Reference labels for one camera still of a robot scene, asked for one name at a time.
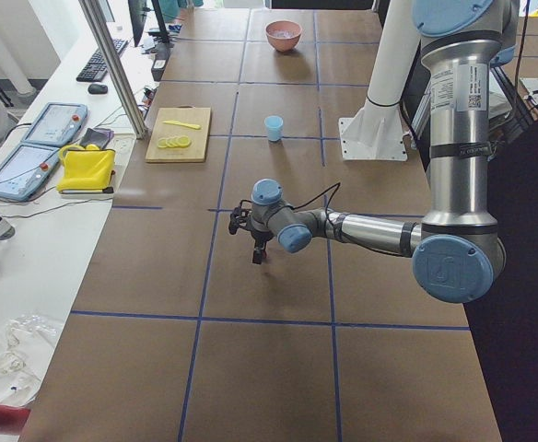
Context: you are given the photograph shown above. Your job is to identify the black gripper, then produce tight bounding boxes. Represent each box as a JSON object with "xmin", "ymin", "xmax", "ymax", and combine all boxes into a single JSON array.
[{"xmin": 228, "ymin": 205, "xmax": 273, "ymax": 264}]

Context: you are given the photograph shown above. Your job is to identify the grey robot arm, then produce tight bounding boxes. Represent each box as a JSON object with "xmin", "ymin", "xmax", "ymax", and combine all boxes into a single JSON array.
[{"xmin": 228, "ymin": 1, "xmax": 519, "ymax": 303}]

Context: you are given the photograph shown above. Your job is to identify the light blue plastic cup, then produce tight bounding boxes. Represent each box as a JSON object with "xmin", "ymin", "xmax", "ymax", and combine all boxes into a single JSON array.
[{"xmin": 264, "ymin": 115, "xmax": 284, "ymax": 142}]

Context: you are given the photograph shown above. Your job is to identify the pink bowl of ice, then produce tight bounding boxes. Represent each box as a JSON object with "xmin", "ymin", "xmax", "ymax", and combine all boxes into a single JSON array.
[{"xmin": 265, "ymin": 20, "xmax": 302, "ymax": 52}]

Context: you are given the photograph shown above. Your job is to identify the bamboo cutting board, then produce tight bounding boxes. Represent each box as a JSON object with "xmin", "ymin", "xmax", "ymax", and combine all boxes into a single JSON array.
[{"xmin": 145, "ymin": 107, "xmax": 211, "ymax": 163}]

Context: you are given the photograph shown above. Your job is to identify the yellow plastic knife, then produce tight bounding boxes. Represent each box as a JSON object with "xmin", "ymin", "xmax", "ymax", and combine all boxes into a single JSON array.
[{"xmin": 163, "ymin": 120, "xmax": 202, "ymax": 130}]

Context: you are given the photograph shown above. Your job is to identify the yellow cloth bag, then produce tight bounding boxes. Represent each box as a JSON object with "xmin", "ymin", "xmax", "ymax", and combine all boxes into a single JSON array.
[{"xmin": 56, "ymin": 145, "xmax": 115, "ymax": 194}]

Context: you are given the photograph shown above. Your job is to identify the black computer mouse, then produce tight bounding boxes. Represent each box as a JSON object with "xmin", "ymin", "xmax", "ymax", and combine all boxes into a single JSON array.
[{"xmin": 88, "ymin": 83, "xmax": 109, "ymax": 95}]

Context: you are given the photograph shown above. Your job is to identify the upper teach pendant tablet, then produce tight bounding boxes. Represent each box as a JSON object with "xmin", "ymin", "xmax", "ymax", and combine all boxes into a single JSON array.
[{"xmin": 22, "ymin": 102, "xmax": 88, "ymax": 147}]

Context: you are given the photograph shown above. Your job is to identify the teach pendant tablet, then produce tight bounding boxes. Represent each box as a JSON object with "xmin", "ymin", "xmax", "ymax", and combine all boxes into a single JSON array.
[
  {"xmin": 22, "ymin": 102, "xmax": 88, "ymax": 147},
  {"xmin": 0, "ymin": 142, "xmax": 60, "ymax": 202}
]

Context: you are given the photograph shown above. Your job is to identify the black keyboard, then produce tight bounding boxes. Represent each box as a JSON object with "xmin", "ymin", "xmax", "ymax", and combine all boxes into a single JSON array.
[{"xmin": 76, "ymin": 39, "xmax": 129, "ymax": 83}]

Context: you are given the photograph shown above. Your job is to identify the lower teach pendant tablet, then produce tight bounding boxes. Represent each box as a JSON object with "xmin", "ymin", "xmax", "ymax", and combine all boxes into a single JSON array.
[{"xmin": 0, "ymin": 142, "xmax": 60, "ymax": 202}]

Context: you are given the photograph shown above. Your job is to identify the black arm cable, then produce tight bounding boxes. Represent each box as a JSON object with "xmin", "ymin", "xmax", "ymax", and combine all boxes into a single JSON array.
[{"xmin": 239, "ymin": 181, "xmax": 425, "ymax": 257}]

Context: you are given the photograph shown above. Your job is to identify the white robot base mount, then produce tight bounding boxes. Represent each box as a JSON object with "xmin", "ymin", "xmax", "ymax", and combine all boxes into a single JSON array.
[{"xmin": 339, "ymin": 0, "xmax": 420, "ymax": 161}]

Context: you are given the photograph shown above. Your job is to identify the aluminium frame post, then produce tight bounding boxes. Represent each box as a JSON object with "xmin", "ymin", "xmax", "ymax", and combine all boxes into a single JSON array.
[{"xmin": 79, "ymin": 0, "xmax": 148, "ymax": 139}]

